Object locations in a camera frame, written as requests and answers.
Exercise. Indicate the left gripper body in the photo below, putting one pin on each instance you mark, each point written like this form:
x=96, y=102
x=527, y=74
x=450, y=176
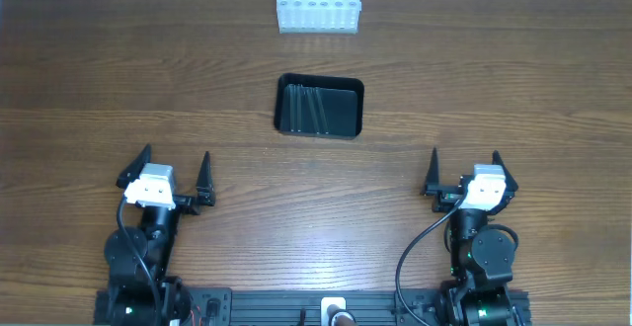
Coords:
x=186, y=205

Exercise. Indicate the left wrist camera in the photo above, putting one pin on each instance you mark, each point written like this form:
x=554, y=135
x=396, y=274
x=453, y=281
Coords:
x=150, y=187

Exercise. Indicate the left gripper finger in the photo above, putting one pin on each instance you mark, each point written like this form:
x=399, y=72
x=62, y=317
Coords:
x=206, y=183
x=134, y=168

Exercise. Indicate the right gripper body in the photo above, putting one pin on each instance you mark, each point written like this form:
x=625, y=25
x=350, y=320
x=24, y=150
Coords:
x=447, y=198

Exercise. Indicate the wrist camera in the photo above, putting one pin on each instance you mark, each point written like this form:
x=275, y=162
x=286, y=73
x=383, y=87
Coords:
x=486, y=187
x=150, y=187

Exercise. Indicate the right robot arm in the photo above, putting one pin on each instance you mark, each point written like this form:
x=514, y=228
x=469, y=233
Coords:
x=486, y=257

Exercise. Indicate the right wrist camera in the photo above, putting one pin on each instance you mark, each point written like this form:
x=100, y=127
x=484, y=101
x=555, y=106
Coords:
x=486, y=187

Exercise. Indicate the white test tube rack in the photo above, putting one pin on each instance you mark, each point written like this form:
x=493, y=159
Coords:
x=316, y=17

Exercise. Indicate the black tray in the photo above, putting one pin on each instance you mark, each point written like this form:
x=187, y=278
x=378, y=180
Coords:
x=343, y=111

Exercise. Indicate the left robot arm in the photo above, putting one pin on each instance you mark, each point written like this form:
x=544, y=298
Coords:
x=133, y=257

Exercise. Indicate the mounting rail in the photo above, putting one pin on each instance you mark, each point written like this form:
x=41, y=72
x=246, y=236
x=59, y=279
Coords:
x=276, y=308

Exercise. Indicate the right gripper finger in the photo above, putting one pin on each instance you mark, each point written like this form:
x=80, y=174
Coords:
x=508, y=180
x=433, y=178

